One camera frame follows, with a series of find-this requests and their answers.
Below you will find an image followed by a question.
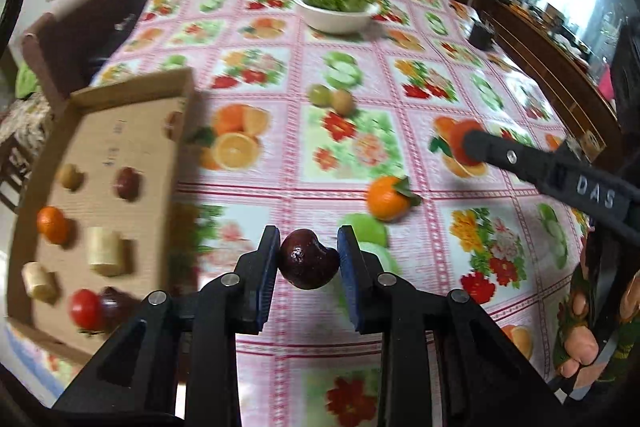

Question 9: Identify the wooden cabinet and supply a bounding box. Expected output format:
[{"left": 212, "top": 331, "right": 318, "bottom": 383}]
[{"left": 450, "top": 0, "right": 640, "bottom": 168}]

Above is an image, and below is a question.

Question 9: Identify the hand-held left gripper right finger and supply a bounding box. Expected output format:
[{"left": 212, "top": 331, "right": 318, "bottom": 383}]
[{"left": 336, "top": 225, "right": 568, "bottom": 427}]

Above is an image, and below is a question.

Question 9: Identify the pink fruit print tablecloth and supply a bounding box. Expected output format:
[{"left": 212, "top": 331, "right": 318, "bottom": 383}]
[{"left": 5, "top": 0, "right": 621, "bottom": 427}]

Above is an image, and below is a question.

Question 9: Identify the orange tangerine with leaf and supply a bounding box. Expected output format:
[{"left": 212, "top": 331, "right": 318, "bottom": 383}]
[{"left": 366, "top": 175, "right": 422, "bottom": 222}]

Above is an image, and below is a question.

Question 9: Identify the red tomato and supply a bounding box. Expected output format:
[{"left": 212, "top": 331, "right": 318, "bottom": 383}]
[
  {"left": 69, "top": 289, "right": 105, "bottom": 333},
  {"left": 448, "top": 119, "right": 488, "bottom": 166}
]

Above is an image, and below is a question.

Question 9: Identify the person's right hand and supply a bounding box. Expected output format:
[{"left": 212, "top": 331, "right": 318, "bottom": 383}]
[{"left": 552, "top": 249, "right": 640, "bottom": 388}]

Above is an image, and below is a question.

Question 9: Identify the green grape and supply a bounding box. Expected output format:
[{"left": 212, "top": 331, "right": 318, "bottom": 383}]
[{"left": 306, "top": 84, "right": 332, "bottom": 108}]

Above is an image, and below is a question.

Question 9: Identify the dark red jujube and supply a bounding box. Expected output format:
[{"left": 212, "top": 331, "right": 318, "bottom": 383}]
[
  {"left": 99, "top": 287, "right": 138, "bottom": 330},
  {"left": 114, "top": 166, "right": 142, "bottom": 201},
  {"left": 278, "top": 229, "right": 342, "bottom": 292}
]

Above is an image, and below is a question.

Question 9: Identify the green cloth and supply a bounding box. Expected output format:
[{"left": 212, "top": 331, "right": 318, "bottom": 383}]
[{"left": 15, "top": 59, "right": 41, "bottom": 98}]

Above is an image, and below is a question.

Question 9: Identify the brown upholstered chair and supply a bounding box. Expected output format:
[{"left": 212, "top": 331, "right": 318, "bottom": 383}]
[{"left": 21, "top": 0, "right": 146, "bottom": 108}]

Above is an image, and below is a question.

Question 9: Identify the brown longan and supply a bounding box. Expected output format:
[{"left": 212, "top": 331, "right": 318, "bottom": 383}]
[
  {"left": 56, "top": 163, "right": 85, "bottom": 192},
  {"left": 330, "top": 89, "right": 357, "bottom": 115}
]

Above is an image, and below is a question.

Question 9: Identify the small black container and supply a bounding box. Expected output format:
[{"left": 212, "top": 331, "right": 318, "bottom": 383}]
[{"left": 469, "top": 19, "right": 497, "bottom": 52}]

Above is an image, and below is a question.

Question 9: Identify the shallow cardboard box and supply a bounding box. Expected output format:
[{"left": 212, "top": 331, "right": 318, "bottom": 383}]
[{"left": 7, "top": 67, "right": 198, "bottom": 365}]

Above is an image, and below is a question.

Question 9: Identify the cream sugarcane piece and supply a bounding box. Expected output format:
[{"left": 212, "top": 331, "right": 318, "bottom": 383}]
[
  {"left": 21, "top": 262, "right": 58, "bottom": 303},
  {"left": 86, "top": 227, "right": 124, "bottom": 278}
]

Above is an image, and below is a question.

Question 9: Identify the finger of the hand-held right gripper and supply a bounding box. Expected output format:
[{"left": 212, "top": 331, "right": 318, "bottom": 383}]
[{"left": 461, "top": 129, "right": 556, "bottom": 195}]

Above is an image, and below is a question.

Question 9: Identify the white bowl of greens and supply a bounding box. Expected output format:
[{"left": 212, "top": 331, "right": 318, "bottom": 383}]
[{"left": 291, "top": 0, "right": 381, "bottom": 34}]

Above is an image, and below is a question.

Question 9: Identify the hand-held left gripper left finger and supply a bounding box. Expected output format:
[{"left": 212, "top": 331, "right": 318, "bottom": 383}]
[{"left": 52, "top": 225, "right": 281, "bottom": 427}]

